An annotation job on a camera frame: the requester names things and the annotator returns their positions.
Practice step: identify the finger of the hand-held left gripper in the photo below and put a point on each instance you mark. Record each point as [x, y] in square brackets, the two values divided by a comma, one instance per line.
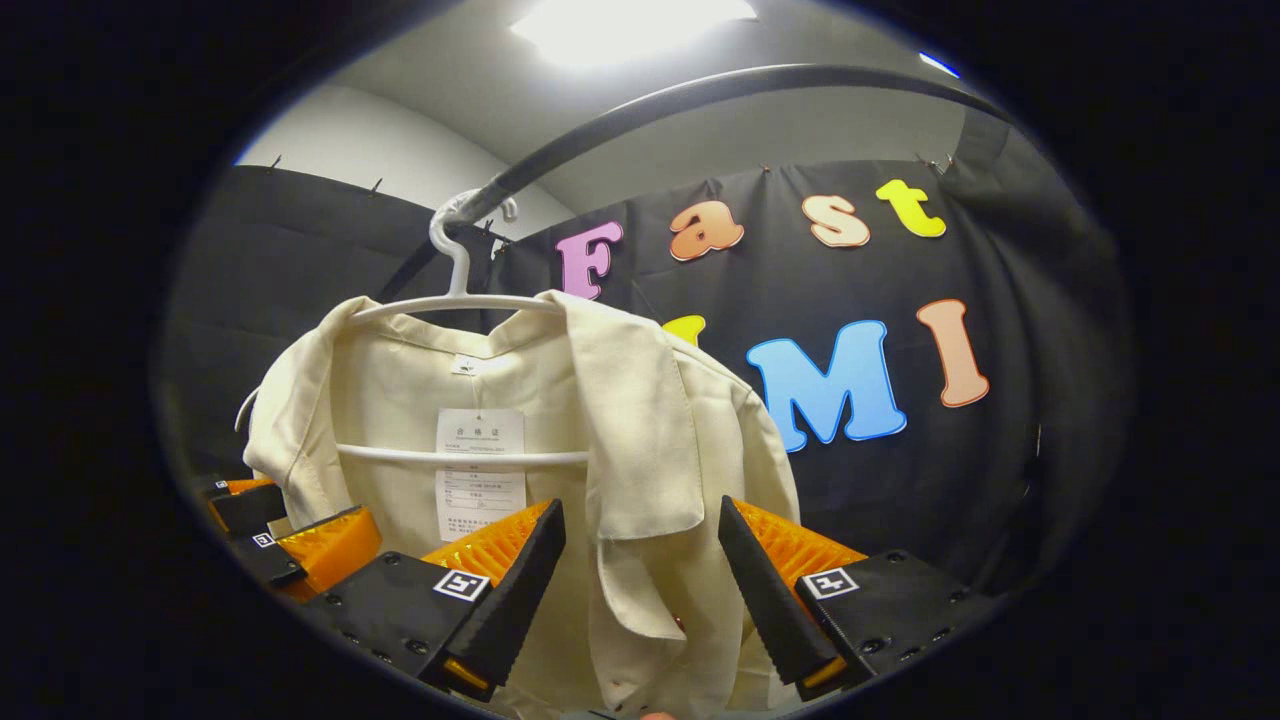
[248, 508]
[325, 550]

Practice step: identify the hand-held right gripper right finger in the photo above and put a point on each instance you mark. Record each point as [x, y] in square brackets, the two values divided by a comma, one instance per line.
[765, 590]

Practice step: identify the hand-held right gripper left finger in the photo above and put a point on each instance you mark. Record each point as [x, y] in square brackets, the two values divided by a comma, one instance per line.
[525, 590]

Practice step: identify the cream shirt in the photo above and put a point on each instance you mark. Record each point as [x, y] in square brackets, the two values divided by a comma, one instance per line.
[640, 440]

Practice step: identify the white plastic clothes hanger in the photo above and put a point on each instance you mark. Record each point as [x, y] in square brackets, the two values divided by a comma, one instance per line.
[460, 275]

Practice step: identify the black clothes rack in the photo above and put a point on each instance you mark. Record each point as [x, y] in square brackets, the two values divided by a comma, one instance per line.
[800, 75]

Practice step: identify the black backdrop cloth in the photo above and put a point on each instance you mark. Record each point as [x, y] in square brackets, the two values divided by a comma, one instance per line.
[900, 500]

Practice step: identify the large ceiling light panel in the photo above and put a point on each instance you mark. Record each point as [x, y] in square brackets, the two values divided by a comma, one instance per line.
[630, 25]

